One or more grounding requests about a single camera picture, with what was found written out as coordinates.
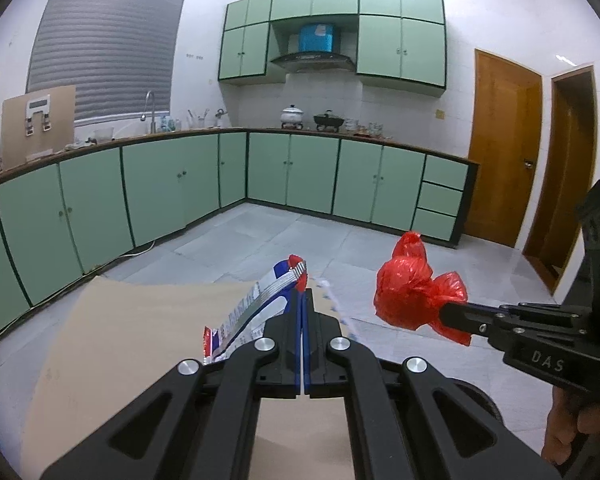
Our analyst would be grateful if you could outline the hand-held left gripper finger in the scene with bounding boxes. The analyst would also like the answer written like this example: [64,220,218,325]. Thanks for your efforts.
[40,287,306,480]
[302,287,563,480]

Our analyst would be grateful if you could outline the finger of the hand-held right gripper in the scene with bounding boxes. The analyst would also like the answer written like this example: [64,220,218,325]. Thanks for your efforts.
[439,301,531,348]
[500,302,591,333]

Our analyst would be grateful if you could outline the blue white snack wrapper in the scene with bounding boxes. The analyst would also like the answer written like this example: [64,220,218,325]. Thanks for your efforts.
[202,254,308,363]

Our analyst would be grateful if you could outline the red plastic bag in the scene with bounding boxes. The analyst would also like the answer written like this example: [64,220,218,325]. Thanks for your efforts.
[372,231,471,346]

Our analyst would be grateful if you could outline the black round bin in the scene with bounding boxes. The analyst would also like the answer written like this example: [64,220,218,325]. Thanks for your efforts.
[375,357,503,426]

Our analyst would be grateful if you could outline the person's right hand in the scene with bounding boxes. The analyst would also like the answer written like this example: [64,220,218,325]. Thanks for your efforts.
[541,387,600,467]

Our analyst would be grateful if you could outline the green drawer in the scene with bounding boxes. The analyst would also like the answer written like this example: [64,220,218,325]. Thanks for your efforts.
[422,155,468,191]
[417,182,465,216]
[412,208,460,242]

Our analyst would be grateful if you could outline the closed wooden door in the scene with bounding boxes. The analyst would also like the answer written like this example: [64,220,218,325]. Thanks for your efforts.
[462,48,543,248]

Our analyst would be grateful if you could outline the green base cabinets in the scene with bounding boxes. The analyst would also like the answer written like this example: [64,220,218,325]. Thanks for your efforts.
[0,127,481,348]

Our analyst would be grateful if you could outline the black wok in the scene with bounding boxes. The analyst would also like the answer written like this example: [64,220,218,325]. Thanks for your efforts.
[314,110,346,131]

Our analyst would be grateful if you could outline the metal faucet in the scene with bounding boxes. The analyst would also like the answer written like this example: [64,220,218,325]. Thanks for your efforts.
[140,91,158,133]

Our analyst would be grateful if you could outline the black range hood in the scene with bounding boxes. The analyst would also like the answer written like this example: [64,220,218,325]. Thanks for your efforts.
[270,51,356,75]

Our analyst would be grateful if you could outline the blue box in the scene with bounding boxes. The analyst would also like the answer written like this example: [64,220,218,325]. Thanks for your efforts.
[298,23,340,54]

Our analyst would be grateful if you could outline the cardboard panel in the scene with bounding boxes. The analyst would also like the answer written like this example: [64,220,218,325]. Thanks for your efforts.
[1,85,77,170]

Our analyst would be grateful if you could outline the grey window blind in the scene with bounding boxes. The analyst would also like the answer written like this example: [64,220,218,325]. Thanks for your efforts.
[26,0,187,128]

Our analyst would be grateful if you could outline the wooden door frame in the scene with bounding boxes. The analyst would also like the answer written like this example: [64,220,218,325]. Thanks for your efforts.
[522,65,598,296]

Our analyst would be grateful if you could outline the white floor cable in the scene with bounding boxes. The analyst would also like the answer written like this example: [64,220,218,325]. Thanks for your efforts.
[115,240,156,261]

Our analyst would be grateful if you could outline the green wall cabinets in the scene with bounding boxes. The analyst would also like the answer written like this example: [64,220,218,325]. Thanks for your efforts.
[218,0,448,97]

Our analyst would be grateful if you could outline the white plastic bracket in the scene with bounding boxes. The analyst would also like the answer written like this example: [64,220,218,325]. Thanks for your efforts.
[25,100,53,137]

